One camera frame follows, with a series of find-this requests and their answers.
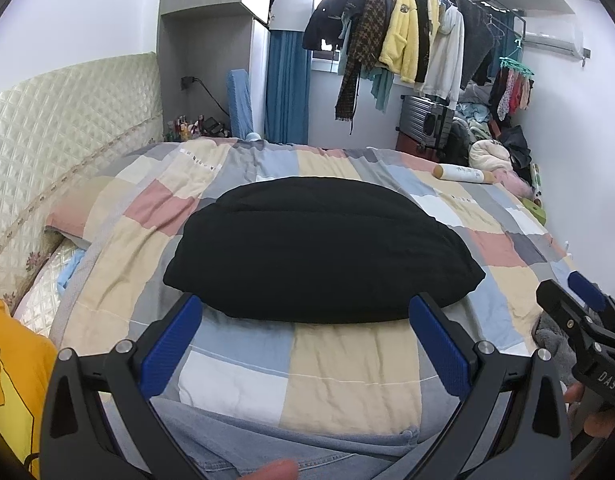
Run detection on cream quilted headboard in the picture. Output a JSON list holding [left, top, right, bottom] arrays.
[[0, 51, 164, 306]]

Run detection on light blue cloth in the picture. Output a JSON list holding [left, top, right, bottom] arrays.
[[57, 250, 88, 291]]

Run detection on person's right hand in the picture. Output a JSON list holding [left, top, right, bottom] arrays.
[[563, 384, 615, 441]]

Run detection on blue curtain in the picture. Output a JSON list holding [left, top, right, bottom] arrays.
[[264, 29, 313, 146]]

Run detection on black hanging garment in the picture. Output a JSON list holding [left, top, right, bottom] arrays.
[[412, 0, 443, 83]]

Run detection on silver suitcase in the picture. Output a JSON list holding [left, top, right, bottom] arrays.
[[397, 94, 455, 148]]

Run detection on black wall charger with cable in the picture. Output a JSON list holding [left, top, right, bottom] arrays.
[[180, 76, 230, 118]]

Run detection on teal hanging garment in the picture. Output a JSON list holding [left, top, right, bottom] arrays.
[[370, 67, 395, 113]]

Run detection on group of bedside bottles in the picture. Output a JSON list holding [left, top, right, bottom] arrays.
[[163, 114, 205, 142]]

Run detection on white air conditioner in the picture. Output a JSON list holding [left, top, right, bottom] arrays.
[[521, 20, 593, 66]]

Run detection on grey cloth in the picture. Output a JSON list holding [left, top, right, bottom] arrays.
[[532, 310, 581, 401]]

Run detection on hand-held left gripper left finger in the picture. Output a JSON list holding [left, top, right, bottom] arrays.
[[40, 294, 208, 480]]

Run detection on person's left hand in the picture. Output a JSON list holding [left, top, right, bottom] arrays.
[[250, 459, 299, 480]]

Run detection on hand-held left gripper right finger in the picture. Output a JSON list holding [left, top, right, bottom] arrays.
[[409, 291, 572, 480]]

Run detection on green clip hanger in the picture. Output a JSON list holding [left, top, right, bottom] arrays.
[[498, 30, 535, 77]]

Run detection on black garment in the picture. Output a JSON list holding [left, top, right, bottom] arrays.
[[162, 176, 487, 325], [412, 0, 443, 83]]

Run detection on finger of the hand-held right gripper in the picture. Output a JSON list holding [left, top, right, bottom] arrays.
[[536, 280, 607, 356], [567, 270, 615, 333]]

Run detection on brown plaid coat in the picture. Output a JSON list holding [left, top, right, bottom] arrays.
[[335, 0, 388, 123]]

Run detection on black hanging jacket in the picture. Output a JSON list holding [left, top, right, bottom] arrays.
[[302, 0, 368, 53]]

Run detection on white cylindrical bottle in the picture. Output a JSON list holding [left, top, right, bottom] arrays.
[[434, 162, 495, 186]]

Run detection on yellow printed pillow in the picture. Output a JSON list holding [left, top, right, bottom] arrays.
[[0, 299, 58, 478]]

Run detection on white hoodie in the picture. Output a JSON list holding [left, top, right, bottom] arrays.
[[415, 2, 467, 111]]

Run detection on green object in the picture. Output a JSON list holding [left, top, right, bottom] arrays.
[[522, 195, 548, 226]]

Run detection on pile of clothes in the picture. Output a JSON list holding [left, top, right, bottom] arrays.
[[455, 85, 535, 186]]

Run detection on patchwork quilt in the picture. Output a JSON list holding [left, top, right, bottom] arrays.
[[47, 139, 581, 436]]

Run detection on yellow fleece jacket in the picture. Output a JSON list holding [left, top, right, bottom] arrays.
[[378, 0, 421, 85]]

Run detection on dark grey hanging garment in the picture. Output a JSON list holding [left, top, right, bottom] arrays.
[[442, 0, 495, 86]]

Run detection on pink hanging small clothes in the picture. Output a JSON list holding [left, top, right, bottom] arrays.
[[489, 67, 533, 122]]

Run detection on pink plush cloth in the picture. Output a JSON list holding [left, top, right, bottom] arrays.
[[492, 169, 538, 206]]

